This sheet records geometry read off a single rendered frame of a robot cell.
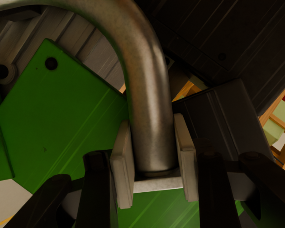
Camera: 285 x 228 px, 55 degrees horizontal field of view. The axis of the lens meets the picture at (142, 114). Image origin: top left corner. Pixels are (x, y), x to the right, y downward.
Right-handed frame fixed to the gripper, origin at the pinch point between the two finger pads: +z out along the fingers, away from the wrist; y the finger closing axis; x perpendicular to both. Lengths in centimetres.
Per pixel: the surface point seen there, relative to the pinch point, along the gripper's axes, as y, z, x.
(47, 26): -7.7, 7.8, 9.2
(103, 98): -3.5, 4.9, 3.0
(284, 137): 372, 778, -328
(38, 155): -9.7, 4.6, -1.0
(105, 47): -10, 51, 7
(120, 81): -10, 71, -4
